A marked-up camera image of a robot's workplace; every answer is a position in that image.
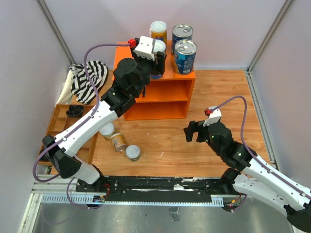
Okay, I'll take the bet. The orange wooden shelf cabinet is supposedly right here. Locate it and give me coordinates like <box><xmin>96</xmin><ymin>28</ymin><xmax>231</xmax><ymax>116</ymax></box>
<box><xmin>123</xmin><ymin>40</ymin><xmax>196</xmax><ymax>121</ymax></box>

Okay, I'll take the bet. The lying orange fruit can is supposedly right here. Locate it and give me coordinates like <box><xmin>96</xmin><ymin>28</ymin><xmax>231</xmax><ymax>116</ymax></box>
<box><xmin>110</xmin><ymin>133</ymin><xmax>127</xmax><ymax>152</ymax></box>

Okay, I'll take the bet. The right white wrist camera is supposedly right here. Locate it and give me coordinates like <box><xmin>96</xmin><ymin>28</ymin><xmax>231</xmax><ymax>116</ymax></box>
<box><xmin>203</xmin><ymin>106</ymin><xmax>222</xmax><ymax>126</ymax></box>

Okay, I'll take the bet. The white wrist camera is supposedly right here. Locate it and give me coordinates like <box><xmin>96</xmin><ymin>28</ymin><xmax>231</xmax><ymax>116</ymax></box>
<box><xmin>128</xmin><ymin>36</ymin><xmax>155</xmax><ymax>61</ymax></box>
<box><xmin>203</xmin><ymin>106</ymin><xmax>222</xmax><ymax>126</ymax></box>

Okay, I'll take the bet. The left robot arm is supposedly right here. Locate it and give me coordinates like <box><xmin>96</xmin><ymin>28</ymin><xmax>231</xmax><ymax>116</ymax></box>
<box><xmin>42</xmin><ymin>49</ymin><xmax>167</xmax><ymax>186</ymax></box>

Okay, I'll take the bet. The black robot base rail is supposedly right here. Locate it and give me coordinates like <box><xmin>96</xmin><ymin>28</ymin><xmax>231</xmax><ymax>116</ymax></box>
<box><xmin>75</xmin><ymin>176</ymin><xmax>239</xmax><ymax>203</ymax></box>

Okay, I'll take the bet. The tall blue colourful can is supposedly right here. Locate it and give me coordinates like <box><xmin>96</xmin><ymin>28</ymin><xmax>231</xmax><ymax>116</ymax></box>
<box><xmin>150</xmin><ymin>39</ymin><xmax>167</xmax><ymax>79</ymax></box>

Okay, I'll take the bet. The yellow can with white lid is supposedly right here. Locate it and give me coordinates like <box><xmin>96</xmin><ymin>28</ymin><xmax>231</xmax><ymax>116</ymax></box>
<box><xmin>149</xmin><ymin>21</ymin><xmax>167</xmax><ymax>44</ymax></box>

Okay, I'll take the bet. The small green can white lid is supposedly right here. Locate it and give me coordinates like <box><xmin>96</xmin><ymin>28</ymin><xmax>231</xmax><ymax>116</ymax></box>
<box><xmin>125</xmin><ymin>145</ymin><xmax>140</xmax><ymax>162</ymax></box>

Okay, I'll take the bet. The coiled black cable top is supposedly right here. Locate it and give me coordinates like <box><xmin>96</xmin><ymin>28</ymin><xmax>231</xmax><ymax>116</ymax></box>
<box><xmin>66</xmin><ymin>104</ymin><xmax>85</xmax><ymax>118</ymax></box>

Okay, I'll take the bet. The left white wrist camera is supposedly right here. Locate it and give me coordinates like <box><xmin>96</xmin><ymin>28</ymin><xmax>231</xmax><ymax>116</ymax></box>
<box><xmin>128</xmin><ymin>36</ymin><xmax>155</xmax><ymax>61</ymax></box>

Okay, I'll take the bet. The black white striped cloth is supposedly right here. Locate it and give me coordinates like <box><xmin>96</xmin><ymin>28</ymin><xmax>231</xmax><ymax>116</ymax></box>
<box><xmin>69</xmin><ymin>61</ymin><xmax>108</xmax><ymax>105</ymax></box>

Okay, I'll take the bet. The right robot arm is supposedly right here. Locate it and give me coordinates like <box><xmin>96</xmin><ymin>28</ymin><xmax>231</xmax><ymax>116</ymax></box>
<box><xmin>183</xmin><ymin>121</ymin><xmax>311</xmax><ymax>233</ymax></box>

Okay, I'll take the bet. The blue yellow tin can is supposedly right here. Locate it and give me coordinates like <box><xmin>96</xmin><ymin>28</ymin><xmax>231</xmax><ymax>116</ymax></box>
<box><xmin>173</xmin><ymin>39</ymin><xmax>197</xmax><ymax>75</ymax></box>

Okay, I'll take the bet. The dark blue tin can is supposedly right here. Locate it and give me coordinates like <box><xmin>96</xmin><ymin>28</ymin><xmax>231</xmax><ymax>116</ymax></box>
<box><xmin>171</xmin><ymin>24</ymin><xmax>193</xmax><ymax>55</ymax></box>

